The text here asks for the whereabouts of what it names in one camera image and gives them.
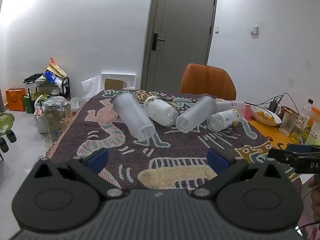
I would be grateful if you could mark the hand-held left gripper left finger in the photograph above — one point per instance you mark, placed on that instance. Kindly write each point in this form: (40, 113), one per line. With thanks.
(98, 158)

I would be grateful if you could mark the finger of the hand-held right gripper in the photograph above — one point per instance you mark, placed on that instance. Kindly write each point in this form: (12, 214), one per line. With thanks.
(303, 148)
(281, 156)

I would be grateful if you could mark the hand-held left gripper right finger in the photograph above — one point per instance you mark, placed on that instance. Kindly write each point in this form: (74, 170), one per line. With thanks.
(217, 160)

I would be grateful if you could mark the tall frosted plastic cup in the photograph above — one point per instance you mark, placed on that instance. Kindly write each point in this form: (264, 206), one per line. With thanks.
(196, 113)
(132, 115)

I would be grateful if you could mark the clear plastic cup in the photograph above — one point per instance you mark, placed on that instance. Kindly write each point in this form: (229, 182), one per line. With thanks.
(232, 106)

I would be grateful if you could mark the white lidded plastic cup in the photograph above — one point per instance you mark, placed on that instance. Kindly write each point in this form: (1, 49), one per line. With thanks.
(160, 112)

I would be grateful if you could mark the person's right forearm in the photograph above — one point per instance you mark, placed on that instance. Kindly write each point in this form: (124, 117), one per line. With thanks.
(315, 195)

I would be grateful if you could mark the white green carton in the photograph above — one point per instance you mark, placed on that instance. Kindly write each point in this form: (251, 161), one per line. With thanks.
(313, 132)

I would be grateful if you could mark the clear bottle with yellow liquid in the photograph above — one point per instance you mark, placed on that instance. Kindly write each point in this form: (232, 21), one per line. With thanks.
(301, 122)

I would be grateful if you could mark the yellow printed tablecloth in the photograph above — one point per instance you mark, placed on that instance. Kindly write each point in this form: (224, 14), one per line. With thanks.
(265, 133)

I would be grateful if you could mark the clear drinking glass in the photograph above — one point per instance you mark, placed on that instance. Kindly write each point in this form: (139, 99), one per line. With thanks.
(287, 123)

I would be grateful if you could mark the small orange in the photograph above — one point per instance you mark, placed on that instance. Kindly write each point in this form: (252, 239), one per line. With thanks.
(260, 113)
(266, 117)
(272, 120)

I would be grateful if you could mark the white oval bowl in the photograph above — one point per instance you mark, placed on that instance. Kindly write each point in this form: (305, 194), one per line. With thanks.
(276, 118)

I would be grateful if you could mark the red plastic basket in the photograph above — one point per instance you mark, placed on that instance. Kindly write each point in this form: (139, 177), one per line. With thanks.
(287, 110)

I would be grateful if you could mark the printed woven blanket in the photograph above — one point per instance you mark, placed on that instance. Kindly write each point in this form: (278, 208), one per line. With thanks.
(175, 150)

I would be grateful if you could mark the large lidded glass jar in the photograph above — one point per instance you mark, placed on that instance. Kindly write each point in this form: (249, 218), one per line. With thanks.
(56, 120)

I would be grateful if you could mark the clear plastic bag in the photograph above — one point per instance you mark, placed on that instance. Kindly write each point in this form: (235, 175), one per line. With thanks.
(77, 105)

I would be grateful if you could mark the white shopping bag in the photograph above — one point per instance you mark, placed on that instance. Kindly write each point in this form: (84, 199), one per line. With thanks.
(40, 122)

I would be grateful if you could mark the brown cardboard piece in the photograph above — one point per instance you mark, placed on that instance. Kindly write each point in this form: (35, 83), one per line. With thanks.
(115, 84)

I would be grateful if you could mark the black metal rack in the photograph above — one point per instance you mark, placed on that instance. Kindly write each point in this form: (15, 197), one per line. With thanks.
(65, 87)

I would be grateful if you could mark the orange chair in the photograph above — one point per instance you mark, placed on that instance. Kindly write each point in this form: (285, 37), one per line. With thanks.
(207, 80)

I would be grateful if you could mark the green bag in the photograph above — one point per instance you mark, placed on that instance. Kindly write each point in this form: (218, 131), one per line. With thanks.
(28, 103)

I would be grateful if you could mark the blue white plastic bag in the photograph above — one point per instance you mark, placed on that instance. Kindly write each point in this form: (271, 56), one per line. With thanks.
(51, 77)

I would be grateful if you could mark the green stool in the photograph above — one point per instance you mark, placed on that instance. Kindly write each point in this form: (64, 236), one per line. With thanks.
(6, 123)

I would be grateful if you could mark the tan paper bag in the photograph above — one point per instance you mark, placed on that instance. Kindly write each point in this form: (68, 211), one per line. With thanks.
(57, 68)

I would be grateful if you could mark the orange paper bag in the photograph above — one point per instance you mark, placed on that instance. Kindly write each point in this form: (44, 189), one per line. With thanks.
(15, 100)

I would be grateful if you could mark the black cloth bundle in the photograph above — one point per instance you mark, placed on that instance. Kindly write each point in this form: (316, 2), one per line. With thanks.
(33, 77)

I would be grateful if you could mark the grey door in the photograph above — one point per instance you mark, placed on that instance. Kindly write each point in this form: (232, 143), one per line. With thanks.
(185, 17)

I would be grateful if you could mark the white light switch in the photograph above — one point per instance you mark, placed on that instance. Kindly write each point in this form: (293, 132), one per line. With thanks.
(254, 29)

